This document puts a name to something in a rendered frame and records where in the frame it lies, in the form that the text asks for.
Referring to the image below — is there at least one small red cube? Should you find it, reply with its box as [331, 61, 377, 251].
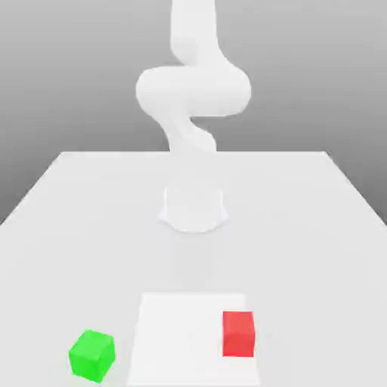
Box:
[222, 310, 255, 358]

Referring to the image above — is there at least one small green cube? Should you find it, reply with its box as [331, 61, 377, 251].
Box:
[68, 329, 116, 384]

